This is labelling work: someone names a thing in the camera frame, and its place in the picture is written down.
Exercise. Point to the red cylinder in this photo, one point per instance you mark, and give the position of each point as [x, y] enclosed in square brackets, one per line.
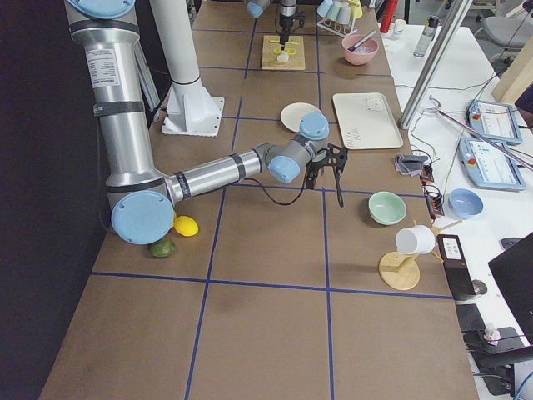
[388, 14]

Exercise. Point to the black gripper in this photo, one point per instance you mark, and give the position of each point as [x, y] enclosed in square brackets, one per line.
[316, 164]
[286, 19]

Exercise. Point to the teach pendant far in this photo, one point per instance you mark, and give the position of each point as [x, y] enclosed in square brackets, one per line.
[495, 121]

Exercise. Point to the teach pendant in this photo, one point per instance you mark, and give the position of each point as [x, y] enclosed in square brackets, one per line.
[489, 168]
[495, 121]

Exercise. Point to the mint green cup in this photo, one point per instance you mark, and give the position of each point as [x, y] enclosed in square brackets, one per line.
[334, 10]

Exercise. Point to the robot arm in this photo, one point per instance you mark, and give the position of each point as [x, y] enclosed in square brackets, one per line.
[142, 199]
[257, 7]

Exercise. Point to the cream bear tray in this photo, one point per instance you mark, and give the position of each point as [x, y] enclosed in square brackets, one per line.
[366, 121]

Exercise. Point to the light blue bowl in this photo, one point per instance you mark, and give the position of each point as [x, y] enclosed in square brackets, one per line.
[464, 203]

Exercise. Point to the wooden mug stand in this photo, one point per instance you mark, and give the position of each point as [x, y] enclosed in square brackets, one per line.
[400, 271]

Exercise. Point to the white mug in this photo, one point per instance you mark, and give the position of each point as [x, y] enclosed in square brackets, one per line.
[418, 239]

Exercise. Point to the mint green bowl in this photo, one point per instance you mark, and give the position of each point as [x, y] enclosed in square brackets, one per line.
[386, 208]

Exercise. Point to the yellow cup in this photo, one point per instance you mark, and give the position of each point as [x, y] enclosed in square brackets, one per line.
[356, 9]

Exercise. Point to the grey cup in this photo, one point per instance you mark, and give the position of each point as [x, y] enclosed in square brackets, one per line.
[344, 14]

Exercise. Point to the paper cup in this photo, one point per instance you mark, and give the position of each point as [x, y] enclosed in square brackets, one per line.
[398, 27]

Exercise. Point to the yellow lemon right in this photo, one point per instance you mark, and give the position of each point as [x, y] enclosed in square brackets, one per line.
[185, 226]

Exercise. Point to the white wire cup rack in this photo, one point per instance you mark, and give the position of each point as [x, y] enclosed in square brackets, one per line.
[336, 28]

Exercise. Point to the pink bowl with ice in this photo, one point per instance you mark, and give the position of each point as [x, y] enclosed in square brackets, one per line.
[361, 55]

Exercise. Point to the clear water bottle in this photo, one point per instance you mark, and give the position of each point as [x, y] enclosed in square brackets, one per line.
[426, 36]

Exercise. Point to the orange black electronics board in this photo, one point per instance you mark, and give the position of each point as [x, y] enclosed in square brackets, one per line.
[433, 195]

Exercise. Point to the bamboo cutting board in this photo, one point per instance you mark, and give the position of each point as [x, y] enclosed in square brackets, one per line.
[291, 58]

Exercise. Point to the grey folded cloth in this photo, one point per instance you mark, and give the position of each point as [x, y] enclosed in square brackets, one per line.
[410, 165]

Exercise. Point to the light blue cup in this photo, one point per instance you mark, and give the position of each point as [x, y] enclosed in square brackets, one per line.
[324, 8]

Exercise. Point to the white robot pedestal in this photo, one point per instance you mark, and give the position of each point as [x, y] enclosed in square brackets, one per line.
[191, 110]

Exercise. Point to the aluminium frame post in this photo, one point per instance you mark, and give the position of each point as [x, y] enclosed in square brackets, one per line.
[453, 21]

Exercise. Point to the black box with label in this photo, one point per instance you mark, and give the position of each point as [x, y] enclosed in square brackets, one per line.
[454, 263]

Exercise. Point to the teach pendant near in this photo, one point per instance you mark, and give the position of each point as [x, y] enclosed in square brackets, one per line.
[489, 168]

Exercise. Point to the green avocado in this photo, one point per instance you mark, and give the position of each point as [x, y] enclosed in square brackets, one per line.
[162, 248]

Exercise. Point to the white round plate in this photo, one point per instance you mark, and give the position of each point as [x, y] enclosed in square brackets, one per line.
[292, 114]

